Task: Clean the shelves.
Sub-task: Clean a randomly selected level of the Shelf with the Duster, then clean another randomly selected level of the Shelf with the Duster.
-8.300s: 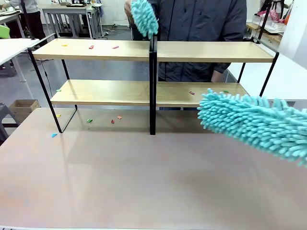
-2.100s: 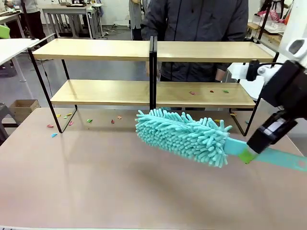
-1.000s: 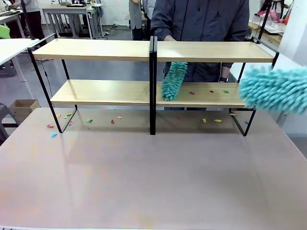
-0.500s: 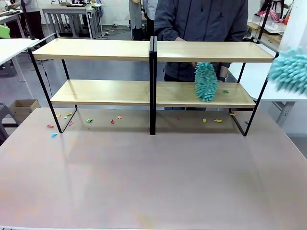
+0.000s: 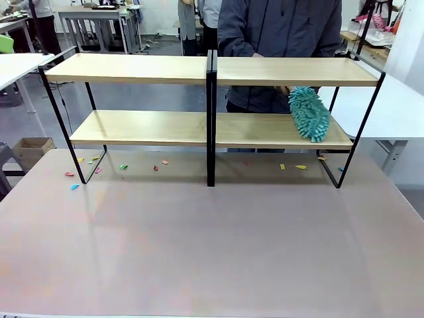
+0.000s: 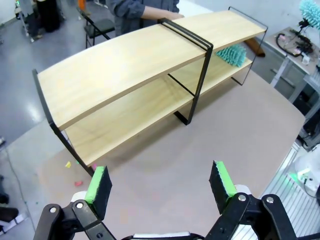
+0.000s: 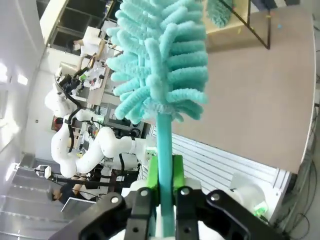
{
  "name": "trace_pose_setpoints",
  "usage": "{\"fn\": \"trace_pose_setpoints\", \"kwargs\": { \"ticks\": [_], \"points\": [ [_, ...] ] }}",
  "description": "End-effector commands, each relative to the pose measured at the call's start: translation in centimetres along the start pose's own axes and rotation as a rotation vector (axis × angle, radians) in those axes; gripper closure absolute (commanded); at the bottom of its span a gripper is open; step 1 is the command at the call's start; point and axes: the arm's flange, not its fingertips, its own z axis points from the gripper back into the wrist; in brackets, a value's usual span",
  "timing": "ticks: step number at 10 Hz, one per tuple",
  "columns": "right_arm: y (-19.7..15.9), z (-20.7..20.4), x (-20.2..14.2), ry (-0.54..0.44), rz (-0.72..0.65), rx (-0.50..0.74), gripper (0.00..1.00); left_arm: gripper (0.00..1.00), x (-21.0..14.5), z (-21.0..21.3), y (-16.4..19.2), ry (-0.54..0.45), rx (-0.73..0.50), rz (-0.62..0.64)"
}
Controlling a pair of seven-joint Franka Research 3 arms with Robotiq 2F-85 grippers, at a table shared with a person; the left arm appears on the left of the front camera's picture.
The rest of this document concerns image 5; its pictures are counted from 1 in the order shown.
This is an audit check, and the teal microfiber duster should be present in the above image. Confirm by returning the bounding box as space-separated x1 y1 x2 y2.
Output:
288 85 332 144

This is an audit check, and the two-tier wooden shelf rack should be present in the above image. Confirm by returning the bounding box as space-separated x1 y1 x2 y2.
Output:
38 50 213 187
211 50 386 189

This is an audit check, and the person in dark jacket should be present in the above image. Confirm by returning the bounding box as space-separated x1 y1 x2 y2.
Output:
217 0 343 115

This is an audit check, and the bystander in light shirt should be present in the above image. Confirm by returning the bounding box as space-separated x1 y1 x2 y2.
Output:
197 0 223 54

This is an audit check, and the bystander in long grey coat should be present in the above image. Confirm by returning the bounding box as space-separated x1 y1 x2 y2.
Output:
178 0 200 57

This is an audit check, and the wooden workbench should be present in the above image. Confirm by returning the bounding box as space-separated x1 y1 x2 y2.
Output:
339 30 396 61

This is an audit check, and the black stand pole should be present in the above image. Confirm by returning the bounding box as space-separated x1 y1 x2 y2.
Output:
347 0 377 62
27 0 51 56

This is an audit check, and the white office table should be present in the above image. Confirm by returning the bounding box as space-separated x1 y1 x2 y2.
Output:
317 74 424 174
0 52 56 115

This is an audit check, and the pink banner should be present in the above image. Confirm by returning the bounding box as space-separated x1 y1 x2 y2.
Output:
356 12 388 32

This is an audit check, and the white partition panel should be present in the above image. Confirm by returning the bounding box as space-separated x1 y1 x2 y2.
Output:
385 0 424 82

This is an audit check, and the grey metal desk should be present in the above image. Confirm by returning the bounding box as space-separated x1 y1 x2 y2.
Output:
57 4 144 55

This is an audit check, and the bystander in grey top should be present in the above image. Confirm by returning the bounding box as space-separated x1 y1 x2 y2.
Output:
9 0 58 54

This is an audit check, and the cardboard box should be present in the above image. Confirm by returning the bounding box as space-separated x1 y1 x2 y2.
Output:
12 136 56 170

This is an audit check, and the green chair back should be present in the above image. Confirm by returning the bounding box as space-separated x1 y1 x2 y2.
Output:
0 34 15 54

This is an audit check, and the dark grey stool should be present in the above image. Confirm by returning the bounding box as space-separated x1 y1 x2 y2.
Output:
0 142 29 201

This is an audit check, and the black hanging cable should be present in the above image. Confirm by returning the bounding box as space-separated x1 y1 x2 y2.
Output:
58 81 72 135

